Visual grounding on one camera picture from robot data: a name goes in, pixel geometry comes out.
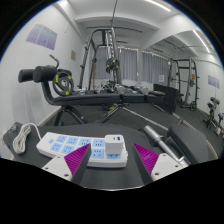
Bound long thin steel bar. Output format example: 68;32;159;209
123;105;169;131

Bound black power rack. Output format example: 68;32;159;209
78;27;123;91

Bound black padded seat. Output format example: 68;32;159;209
166;123;209;166

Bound black weight plate, yellow marks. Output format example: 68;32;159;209
52;69;75;97
105;57;120;75

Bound small purple wall poster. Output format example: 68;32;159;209
207;74;221;89

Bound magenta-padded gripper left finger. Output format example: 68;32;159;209
41;143;93;186

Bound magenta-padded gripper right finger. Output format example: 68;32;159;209
131;142;185;186

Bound silver barbell sleeve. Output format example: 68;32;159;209
143;124;189;168

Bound black squat rack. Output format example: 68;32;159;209
168;57;201;113

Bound white coiled cable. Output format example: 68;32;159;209
11;122;43;156

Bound black box panel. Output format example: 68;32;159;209
153;83;181;115

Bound ceiling light strip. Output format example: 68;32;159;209
144;0;172;13
192;29;212;54

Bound black exercise bike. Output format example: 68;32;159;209
203;96;224;134

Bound grey window curtains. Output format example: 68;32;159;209
94;46;171;84

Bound white power strip, blue sockets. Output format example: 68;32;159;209
35;131;129;169

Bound black weight bench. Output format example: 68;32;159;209
17;64;166;126

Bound white charger block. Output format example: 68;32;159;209
104;134;126;156

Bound group of silver dumbbells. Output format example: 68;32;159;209
114;83;151;96

